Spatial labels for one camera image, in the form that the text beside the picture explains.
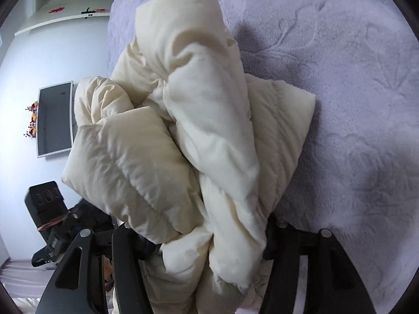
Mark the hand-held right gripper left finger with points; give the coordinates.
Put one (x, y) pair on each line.
(126, 245)

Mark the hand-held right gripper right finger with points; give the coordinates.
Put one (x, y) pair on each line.
(281, 242)

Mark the cream quilted down jacket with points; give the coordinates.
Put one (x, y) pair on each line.
(203, 121)

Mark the red and yellow flower decoration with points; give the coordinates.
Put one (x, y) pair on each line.
(32, 119)

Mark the white-framed flat screen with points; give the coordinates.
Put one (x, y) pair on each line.
(54, 117)

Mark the purple plush blanket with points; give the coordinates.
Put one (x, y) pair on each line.
(343, 88)

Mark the red paper decoration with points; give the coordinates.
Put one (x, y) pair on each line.
(56, 9)

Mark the small black and red object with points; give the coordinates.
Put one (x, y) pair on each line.
(89, 12)

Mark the white wall shelf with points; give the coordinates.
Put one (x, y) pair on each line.
(65, 19)

